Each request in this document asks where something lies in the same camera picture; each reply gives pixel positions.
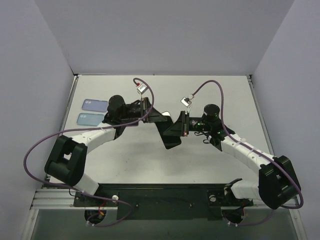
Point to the lilac phone case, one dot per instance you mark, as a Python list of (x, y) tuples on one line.
[(94, 105)]

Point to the aluminium table edge rail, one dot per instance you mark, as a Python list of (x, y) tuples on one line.
[(55, 199)]

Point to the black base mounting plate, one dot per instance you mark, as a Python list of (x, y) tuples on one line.
[(164, 201)]

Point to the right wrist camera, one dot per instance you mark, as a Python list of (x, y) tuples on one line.
[(187, 102)]

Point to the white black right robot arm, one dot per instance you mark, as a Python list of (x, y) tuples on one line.
[(277, 181)]

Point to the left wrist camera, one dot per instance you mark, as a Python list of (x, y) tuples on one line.
[(141, 88)]

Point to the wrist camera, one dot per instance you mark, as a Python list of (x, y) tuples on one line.
[(187, 102), (141, 88)]

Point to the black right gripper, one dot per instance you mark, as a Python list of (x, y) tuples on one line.
[(185, 124)]

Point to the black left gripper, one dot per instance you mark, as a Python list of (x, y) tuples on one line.
[(145, 110)]

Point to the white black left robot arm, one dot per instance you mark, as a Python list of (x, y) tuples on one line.
[(67, 159)]

